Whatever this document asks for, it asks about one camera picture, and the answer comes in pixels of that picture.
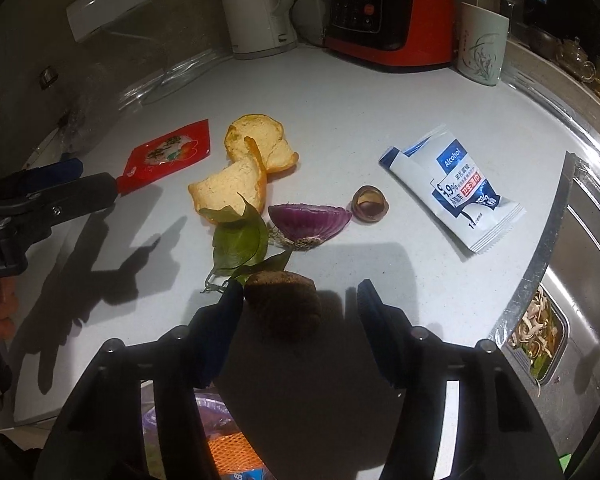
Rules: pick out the glass bottle with metal cap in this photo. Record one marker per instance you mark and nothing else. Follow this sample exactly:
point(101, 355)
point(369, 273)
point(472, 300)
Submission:
point(48, 78)

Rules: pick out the white electric kettle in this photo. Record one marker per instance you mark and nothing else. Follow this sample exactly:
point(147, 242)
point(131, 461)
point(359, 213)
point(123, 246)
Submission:
point(255, 10)

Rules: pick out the red snack packet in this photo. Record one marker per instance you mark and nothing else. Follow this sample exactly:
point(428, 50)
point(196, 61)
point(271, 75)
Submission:
point(170, 152)

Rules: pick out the green leaves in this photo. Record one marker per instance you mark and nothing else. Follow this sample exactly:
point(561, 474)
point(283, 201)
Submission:
point(240, 245)

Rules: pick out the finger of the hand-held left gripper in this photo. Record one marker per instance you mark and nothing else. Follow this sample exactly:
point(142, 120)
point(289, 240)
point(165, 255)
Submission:
point(80, 195)
point(55, 169)

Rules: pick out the blue and white milk carton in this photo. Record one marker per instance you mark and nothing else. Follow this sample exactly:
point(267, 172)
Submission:
point(245, 474)

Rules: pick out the white wall socket box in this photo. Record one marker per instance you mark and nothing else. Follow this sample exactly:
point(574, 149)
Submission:
point(107, 5)

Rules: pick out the brown taro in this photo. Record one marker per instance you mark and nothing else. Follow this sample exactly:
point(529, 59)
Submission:
point(280, 305)

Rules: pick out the chestnut shell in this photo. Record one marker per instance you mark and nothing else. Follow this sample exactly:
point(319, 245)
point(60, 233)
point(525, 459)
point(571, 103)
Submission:
point(370, 205)

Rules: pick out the round bin with purple bag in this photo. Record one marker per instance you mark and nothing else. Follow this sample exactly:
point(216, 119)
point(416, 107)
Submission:
point(210, 410)

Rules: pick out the black and red blender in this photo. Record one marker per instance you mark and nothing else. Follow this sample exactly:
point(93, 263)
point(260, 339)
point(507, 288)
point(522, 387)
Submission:
point(395, 25)

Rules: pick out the purple onion piece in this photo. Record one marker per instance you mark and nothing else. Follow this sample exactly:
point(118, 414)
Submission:
point(305, 220)

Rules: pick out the orange mesh net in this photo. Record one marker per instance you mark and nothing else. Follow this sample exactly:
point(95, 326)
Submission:
point(235, 452)

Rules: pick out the person's left hand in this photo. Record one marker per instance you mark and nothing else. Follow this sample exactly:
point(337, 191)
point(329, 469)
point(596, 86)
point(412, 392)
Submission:
point(0, 312)

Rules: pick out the white and blue wipes packet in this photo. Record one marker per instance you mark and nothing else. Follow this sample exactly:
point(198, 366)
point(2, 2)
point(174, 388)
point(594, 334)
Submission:
point(460, 195)

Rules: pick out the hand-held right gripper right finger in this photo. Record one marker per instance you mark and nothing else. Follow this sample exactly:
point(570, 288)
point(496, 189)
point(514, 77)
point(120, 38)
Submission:
point(375, 330)

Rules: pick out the steel sink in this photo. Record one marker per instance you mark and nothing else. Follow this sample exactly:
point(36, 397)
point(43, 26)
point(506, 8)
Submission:
point(590, 260)

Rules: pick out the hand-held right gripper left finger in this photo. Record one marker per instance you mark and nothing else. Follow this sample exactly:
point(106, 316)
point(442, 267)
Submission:
point(225, 330)

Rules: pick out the brown clay teapot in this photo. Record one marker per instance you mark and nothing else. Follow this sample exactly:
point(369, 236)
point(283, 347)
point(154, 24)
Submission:
point(540, 39)

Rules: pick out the white mug with plant print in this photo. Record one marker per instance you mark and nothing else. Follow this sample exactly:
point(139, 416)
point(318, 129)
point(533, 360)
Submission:
point(480, 45)

